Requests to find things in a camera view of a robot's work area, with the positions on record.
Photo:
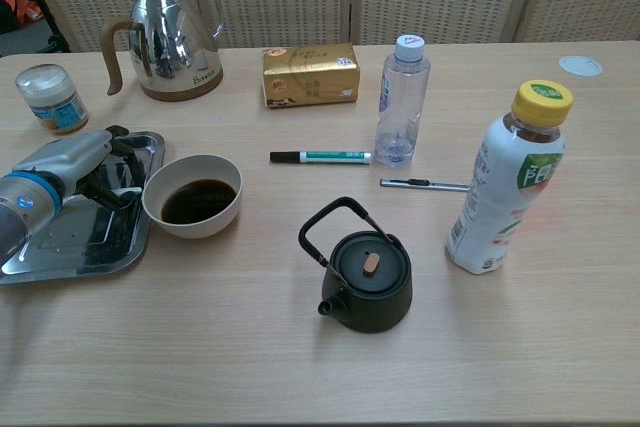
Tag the cup of dark coffee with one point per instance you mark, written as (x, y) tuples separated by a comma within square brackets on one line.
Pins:
[(197, 202)]

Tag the white green marker pen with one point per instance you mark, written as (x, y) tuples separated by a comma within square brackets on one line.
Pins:
[(330, 157)]

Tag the steel gooseneck kettle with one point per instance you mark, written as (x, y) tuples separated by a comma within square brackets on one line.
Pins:
[(175, 47)]

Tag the clear plastic water bottle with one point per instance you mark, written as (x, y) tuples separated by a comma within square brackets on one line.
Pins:
[(402, 97)]

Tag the black cast iron teapot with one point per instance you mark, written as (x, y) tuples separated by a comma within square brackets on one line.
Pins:
[(370, 292)]

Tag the silver utility knife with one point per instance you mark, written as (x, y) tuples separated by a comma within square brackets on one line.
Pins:
[(420, 183)]

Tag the white plastic spoon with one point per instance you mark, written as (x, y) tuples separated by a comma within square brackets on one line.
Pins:
[(126, 191)]

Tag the yellow capped tea bottle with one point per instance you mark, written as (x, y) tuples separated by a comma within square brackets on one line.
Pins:
[(500, 187)]

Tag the orange black object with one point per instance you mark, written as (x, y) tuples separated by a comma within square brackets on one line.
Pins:
[(15, 4)]

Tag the rectangular stainless steel tray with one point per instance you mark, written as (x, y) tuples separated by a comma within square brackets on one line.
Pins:
[(90, 247)]

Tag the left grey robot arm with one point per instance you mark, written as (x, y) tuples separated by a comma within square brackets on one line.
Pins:
[(25, 202)]

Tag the white jar with blue label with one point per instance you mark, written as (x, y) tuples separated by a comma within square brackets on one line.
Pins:
[(52, 102)]

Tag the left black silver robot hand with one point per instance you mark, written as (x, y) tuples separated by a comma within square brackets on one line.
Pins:
[(65, 157)]

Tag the gold tissue pack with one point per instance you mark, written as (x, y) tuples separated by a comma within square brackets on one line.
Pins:
[(310, 77)]

